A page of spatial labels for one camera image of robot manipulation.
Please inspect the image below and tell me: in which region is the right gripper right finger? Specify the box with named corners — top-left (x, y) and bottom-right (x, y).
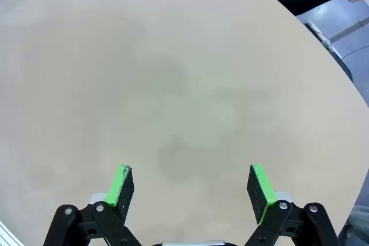
top-left (244, 164), bottom-right (340, 246)

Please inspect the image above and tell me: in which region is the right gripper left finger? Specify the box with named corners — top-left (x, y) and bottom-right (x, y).
top-left (43, 164), bottom-right (142, 246)

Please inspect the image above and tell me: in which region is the white desk foot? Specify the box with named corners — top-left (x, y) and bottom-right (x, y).
top-left (304, 20), bottom-right (354, 82)

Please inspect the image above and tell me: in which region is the white aluminium frame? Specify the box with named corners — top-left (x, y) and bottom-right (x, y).
top-left (0, 221), bottom-right (22, 246)

